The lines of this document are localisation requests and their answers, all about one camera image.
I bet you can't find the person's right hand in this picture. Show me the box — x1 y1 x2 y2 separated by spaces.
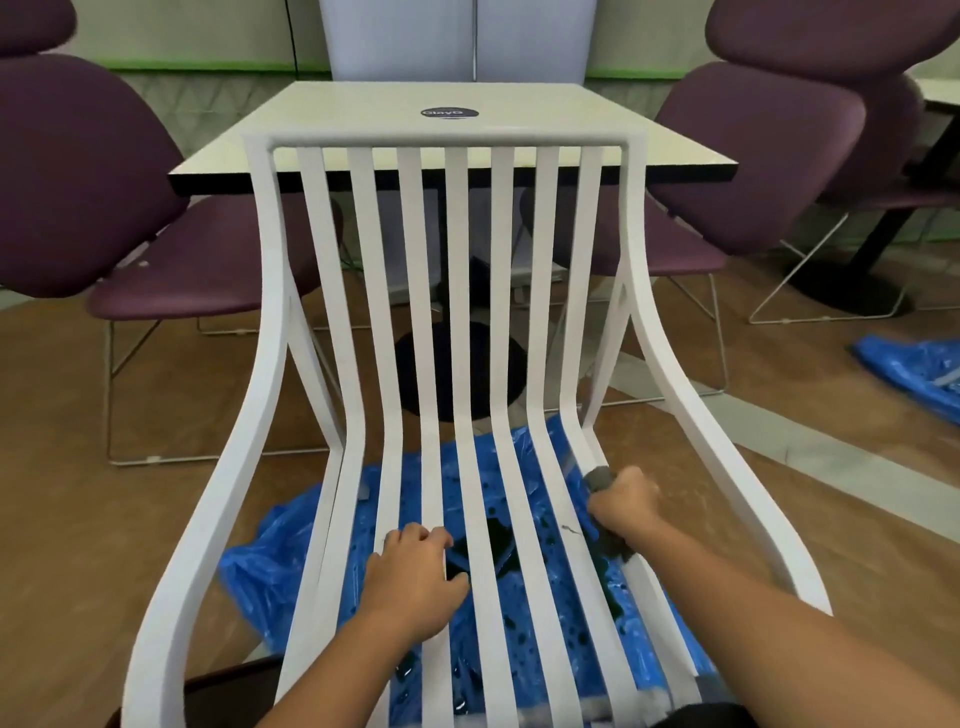
587 464 665 545

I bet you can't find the person's left hand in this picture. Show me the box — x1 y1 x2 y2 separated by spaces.
362 522 472 648

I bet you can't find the grey cleaning cloth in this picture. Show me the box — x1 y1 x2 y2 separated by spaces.
581 464 639 564

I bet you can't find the white slatted chair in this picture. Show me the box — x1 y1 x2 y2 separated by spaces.
121 127 834 728

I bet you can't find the person's left forearm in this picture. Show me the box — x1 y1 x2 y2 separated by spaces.
254 614 421 728

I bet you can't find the person's right forearm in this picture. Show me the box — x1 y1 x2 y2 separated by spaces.
629 521 960 728

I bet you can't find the purple lounge chair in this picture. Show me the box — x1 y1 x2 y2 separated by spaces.
0 0 346 468
521 0 960 410
748 74 960 326

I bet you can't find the blue plastic sheet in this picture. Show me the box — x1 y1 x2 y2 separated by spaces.
851 335 960 425
219 416 725 728

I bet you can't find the dark brown tray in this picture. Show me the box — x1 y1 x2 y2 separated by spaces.
104 652 286 728

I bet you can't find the black round table base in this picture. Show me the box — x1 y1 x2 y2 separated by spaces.
393 254 530 423
787 112 960 318

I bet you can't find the cream square table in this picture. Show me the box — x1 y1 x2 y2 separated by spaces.
168 80 740 198
911 74 960 114

